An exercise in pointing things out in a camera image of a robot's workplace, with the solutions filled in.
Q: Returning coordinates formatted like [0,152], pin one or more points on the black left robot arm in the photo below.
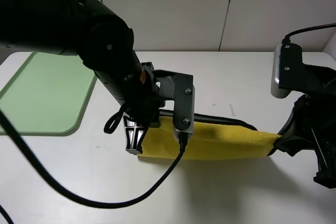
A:
[102,40]

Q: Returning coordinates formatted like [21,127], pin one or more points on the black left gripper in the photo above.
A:
[142,106]

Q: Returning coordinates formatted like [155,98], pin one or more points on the green plastic tray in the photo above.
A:
[48,95]

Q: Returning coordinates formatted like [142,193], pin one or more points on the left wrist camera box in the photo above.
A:
[179,88]

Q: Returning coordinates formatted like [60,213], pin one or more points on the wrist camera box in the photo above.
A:
[289,73]
[179,88]

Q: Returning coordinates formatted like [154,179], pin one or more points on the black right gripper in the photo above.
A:
[311,126]

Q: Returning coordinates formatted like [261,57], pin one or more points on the yellow towel with black trim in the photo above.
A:
[214,139]

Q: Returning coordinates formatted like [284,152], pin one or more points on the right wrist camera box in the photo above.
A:
[289,73]

